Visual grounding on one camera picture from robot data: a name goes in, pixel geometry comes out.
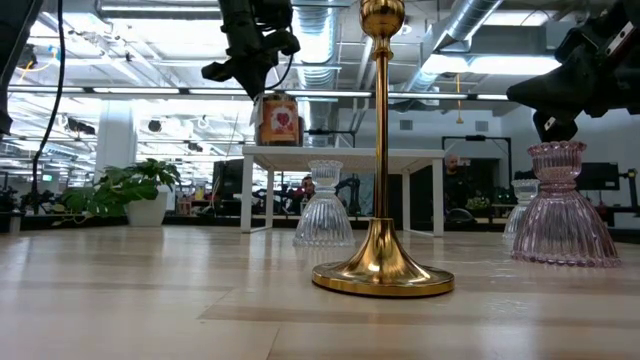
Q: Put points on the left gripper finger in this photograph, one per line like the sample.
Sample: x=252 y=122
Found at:
x=249 y=75
x=264 y=70

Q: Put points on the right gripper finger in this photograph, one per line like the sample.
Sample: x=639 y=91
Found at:
x=542 y=103
x=542 y=86

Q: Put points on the glass candle jar silver lid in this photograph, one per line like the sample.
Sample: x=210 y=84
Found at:
x=277 y=122

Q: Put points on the clear ribbed glass candle holder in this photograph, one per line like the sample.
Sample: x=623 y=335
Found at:
x=522 y=190
x=324 y=215

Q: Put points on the pink ribbed glass candle holder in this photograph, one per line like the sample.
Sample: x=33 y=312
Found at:
x=562 y=225

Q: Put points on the tall gold candlestick holder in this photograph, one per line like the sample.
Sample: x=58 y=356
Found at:
x=382 y=150

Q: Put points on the rectangular ceiling light panel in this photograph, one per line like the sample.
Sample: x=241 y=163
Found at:
x=500 y=65

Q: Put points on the hanging brass pendant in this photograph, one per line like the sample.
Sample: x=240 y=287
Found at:
x=458 y=119

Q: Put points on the black office monitor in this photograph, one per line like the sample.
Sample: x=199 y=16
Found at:
x=600 y=176

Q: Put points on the long ceiling light bar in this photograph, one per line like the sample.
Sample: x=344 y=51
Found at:
x=150 y=91

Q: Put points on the black screen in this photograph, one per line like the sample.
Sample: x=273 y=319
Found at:
x=227 y=177

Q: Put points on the black hanging spotlight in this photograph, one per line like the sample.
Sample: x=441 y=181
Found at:
x=80 y=126
x=155 y=125

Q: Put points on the person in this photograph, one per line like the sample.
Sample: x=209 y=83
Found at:
x=307 y=189
x=455 y=185

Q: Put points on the small green plant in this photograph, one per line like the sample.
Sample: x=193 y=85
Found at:
x=476 y=203

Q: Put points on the small white table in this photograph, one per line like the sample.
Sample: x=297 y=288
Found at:
x=420 y=157

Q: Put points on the black office chair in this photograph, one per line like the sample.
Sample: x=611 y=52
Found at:
x=460 y=216

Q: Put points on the white building column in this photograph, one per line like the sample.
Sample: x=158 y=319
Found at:
x=116 y=135

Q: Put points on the green plant in white pot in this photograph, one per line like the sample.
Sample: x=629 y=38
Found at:
x=125 y=187

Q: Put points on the black ceiling-mounted device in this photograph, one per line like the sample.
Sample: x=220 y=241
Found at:
x=29 y=56

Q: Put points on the silver corrugated air duct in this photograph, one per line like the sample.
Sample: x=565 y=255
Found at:
x=467 y=17
x=317 y=50

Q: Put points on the black metal gantry frame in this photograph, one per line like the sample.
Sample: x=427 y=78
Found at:
x=475 y=137

